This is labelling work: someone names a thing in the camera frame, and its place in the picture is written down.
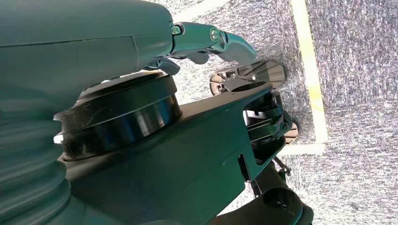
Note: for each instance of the yellow floor tape square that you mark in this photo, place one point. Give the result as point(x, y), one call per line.
point(314, 93)

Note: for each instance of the robot's black left foot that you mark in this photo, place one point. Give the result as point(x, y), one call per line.
point(267, 71)

